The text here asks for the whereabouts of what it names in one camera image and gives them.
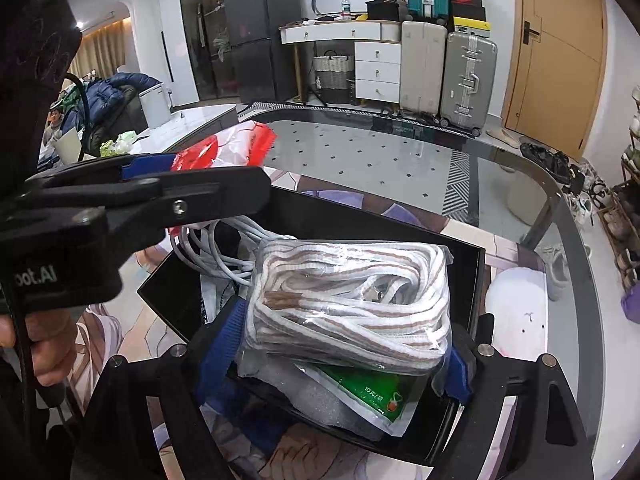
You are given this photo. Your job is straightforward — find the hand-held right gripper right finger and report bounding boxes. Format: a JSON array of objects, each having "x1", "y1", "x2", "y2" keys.
[{"x1": 440, "y1": 312, "x2": 596, "y2": 480}]

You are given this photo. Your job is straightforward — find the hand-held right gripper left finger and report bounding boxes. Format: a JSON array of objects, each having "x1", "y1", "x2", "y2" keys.
[{"x1": 82, "y1": 302, "x2": 261, "y2": 480}]

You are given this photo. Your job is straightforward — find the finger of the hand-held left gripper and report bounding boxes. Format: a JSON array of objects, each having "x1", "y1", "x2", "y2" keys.
[
  {"x1": 25, "y1": 152, "x2": 177, "y2": 194},
  {"x1": 30, "y1": 165, "x2": 272, "y2": 229}
]

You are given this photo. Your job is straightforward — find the red snack packet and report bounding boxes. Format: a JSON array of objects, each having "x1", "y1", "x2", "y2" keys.
[{"x1": 170, "y1": 127, "x2": 277, "y2": 171}]

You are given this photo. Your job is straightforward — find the white cable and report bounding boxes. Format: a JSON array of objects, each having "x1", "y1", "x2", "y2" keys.
[{"x1": 170, "y1": 215, "x2": 298, "y2": 286}]

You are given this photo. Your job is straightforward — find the green white medicine sachet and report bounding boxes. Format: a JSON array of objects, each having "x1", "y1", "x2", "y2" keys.
[{"x1": 295, "y1": 362, "x2": 431, "y2": 441}]

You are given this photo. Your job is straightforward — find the bagged white striped rope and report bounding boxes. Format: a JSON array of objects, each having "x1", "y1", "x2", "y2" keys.
[{"x1": 237, "y1": 237, "x2": 453, "y2": 378}]

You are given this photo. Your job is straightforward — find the black storage box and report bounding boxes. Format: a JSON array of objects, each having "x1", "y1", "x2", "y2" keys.
[{"x1": 137, "y1": 185, "x2": 487, "y2": 466}]

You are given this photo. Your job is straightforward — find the person's left forearm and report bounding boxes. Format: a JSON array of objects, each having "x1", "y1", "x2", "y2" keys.
[{"x1": 0, "y1": 360, "x2": 86, "y2": 480}]

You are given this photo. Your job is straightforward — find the person's left hand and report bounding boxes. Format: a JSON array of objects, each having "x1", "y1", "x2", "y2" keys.
[{"x1": 0, "y1": 305, "x2": 77, "y2": 387}]

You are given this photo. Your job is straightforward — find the green tissue pack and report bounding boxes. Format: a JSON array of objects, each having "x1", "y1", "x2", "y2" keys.
[{"x1": 100, "y1": 130, "x2": 138, "y2": 158}]

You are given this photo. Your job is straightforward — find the white appliance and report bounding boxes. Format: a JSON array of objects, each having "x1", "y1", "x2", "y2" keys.
[{"x1": 139, "y1": 85, "x2": 173, "y2": 131}]

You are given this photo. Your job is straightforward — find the printed plastic bag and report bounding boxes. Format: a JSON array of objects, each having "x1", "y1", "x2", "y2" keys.
[{"x1": 200, "y1": 275, "x2": 236, "y2": 326}]

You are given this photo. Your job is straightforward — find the white laptop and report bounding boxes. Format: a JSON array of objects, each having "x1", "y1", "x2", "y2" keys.
[{"x1": 52, "y1": 127, "x2": 83, "y2": 166}]

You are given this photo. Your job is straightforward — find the blue puffer jacket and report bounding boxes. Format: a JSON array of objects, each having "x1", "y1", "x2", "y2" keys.
[{"x1": 65, "y1": 72, "x2": 163, "y2": 156}]

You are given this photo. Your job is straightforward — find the printed table mat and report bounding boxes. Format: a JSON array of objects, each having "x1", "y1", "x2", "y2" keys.
[{"x1": 65, "y1": 170, "x2": 551, "y2": 480}]

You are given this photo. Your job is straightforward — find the black white patterned rug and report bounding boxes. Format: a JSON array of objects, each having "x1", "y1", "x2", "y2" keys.
[{"x1": 245, "y1": 101, "x2": 483, "y2": 221}]

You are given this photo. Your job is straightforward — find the white foam wrap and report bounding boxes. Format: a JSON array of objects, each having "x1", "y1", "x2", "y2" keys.
[{"x1": 287, "y1": 365, "x2": 386, "y2": 441}]

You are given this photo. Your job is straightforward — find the beige curtain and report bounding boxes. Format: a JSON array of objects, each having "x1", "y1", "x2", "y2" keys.
[{"x1": 67, "y1": 17, "x2": 133, "y2": 81}]

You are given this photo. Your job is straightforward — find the dark glass cabinet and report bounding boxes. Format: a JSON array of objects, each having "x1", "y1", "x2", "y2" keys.
[{"x1": 177, "y1": 0, "x2": 226, "y2": 103}]

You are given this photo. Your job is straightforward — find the dark grey fridge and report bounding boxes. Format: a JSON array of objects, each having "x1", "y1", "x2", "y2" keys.
[{"x1": 222, "y1": 0, "x2": 303, "y2": 103}]

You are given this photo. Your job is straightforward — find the wicker basket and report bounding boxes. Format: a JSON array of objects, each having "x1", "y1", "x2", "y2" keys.
[{"x1": 312, "y1": 50, "x2": 357, "y2": 105}]

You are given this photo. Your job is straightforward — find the purple bag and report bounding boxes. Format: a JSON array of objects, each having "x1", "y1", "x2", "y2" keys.
[{"x1": 620, "y1": 290, "x2": 640, "y2": 323}]

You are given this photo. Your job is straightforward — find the white desk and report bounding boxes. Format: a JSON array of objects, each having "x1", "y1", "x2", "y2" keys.
[{"x1": 279, "y1": 20, "x2": 403, "y2": 45}]

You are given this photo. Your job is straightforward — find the white drawer unit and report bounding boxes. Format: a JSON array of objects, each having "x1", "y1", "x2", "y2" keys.
[{"x1": 354, "y1": 40, "x2": 402, "y2": 105}]

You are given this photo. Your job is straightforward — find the group of sneakers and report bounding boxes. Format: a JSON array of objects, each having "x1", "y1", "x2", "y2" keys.
[{"x1": 597, "y1": 87, "x2": 640, "y2": 288}]

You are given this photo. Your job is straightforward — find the pile of loose shoes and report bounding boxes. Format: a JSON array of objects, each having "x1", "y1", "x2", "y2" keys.
[{"x1": 565, "y1": 160, "x2": 612, "y2": 226}]

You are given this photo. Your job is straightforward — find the beige slippers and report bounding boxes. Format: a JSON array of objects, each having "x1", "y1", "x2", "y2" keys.
[{"x1": 487, "y1": 127, "x2": 521, "y2": 147}]

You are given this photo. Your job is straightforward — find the wooden shoe rack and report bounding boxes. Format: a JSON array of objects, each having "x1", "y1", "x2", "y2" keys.
[{"x1": 595, "y1": 85, "x2": 640, "y2": 291}]

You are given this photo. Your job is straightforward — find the beige suitcase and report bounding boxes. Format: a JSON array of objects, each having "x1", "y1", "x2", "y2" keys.
[{"x1": 398, "y1": 20, "x2": 448, "y2": 116}]

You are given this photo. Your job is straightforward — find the black bag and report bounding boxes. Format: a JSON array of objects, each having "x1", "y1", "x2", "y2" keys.
[{"x1": 365, "y1": 0, "x2": 401, "y2": 22}]

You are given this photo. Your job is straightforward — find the silver suitcase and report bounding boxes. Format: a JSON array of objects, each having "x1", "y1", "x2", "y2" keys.
[{"x1": 440, "y1": 31, "x2": 498, "y2": 136}]

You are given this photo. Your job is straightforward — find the black yellow shoe box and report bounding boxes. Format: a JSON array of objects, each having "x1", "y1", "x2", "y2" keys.
[{"x1": 452, "y1": 16, "x2": 493, "y2": 36}]

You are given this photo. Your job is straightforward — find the wooden door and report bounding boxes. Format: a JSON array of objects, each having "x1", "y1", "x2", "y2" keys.
[{"x1": 502, "y1": 0, "x2": 608, "y2": 158}]

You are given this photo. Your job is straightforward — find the black cable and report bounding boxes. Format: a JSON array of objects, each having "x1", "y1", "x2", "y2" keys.
[{"x1": 62, "y1": 72, "x2": 93, "y2": 146}]

